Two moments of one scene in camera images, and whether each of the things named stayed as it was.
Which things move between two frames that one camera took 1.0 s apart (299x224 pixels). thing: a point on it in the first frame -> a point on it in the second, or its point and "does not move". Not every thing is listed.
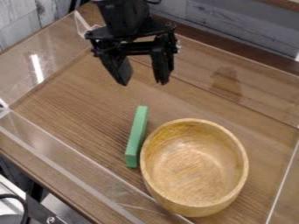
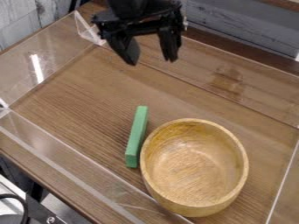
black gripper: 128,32 -> 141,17
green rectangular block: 136,136 does not move
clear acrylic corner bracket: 81,25 does not move
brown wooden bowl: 194,167 does not move
